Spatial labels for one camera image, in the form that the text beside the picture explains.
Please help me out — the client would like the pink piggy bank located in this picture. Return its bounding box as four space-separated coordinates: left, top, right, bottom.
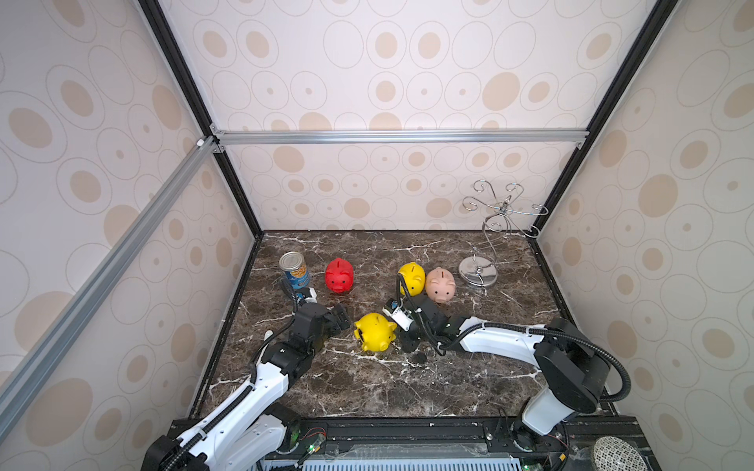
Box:
425 267 457 304

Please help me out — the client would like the yellow piggy bank front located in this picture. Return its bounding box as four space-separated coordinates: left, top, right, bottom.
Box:
399 262 426 296

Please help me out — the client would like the yellow piggy bank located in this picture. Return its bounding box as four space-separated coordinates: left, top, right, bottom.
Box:
355 313 398 352
399 262 426 296

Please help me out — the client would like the red piggy bank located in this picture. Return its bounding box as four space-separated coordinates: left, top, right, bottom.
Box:
325 258 355 294

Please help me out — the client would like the yellow piggy bank back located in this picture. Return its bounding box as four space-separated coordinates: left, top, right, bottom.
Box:
355 313 398 352

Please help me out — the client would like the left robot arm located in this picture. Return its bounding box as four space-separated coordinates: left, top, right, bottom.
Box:
141 280 353 470

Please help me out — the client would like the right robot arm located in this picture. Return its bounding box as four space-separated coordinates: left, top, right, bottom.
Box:
383 294 631 451

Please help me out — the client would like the blue labelled tin can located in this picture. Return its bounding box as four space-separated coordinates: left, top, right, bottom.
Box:
279 251 310 290

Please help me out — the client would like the perforated metal mesh dome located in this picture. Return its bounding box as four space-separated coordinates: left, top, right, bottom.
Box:
591 436 649 471

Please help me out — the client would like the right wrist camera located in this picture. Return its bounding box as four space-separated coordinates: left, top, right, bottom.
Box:
383 298 414 332

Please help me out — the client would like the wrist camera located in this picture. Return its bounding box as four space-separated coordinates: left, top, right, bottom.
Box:
294 287 317 305
383 298 414 332

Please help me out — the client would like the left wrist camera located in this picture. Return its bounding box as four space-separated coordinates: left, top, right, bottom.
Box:
294 287 317 305

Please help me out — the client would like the chrome wire hook stand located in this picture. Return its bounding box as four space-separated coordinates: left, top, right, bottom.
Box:
459 179 549 288

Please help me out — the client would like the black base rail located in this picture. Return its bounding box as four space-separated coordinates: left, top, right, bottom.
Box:
151 414 661 471

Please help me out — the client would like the diagonal aluminium rail left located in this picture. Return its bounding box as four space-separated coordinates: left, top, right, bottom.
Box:
1 135 217 440

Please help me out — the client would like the horizontal aluminium rail back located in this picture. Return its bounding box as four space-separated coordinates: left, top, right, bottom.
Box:
199 128 589 148

